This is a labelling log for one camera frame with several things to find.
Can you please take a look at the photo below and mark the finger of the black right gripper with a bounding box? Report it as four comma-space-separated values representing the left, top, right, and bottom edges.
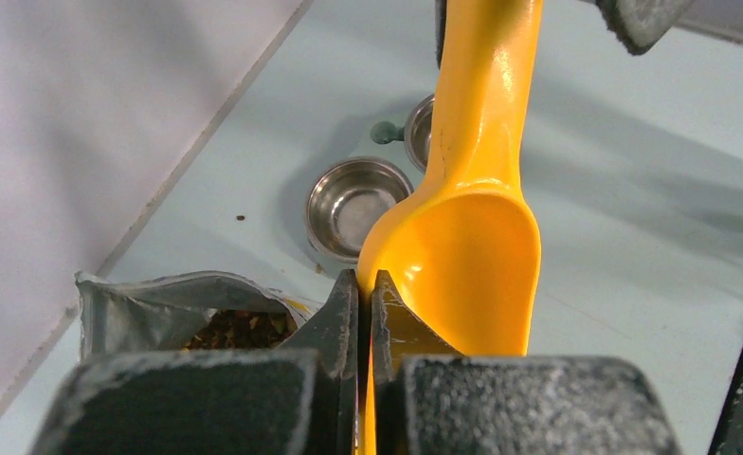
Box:
434, 0, 447, 67
594, 0, 695, 56

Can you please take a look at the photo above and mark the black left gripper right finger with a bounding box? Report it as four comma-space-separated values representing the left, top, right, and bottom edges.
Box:
371, 271, 680, 454

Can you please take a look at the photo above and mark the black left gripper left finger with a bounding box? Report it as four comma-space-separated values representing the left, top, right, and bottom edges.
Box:
31, 269, 359, 454

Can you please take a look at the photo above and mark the pet food bag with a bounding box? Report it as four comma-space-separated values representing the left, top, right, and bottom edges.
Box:
75, 270, 323, 359

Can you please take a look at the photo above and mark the yellow plastic scoop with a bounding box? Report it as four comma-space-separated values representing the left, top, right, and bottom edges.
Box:
355, 0, 545, 455

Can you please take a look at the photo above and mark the right steel bowl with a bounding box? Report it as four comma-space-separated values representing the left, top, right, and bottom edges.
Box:
404, 94, 434, 173

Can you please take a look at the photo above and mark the steel bowl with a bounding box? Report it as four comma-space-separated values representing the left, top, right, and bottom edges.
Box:
304, 156, 414, 264
404, 94, 434, 173

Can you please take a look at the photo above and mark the pale green bowl stand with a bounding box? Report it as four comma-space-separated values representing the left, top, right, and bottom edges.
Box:
284, 92, 434, 277

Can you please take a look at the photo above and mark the left steel bowl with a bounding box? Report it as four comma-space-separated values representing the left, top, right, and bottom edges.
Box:
304, 156, 414, 264

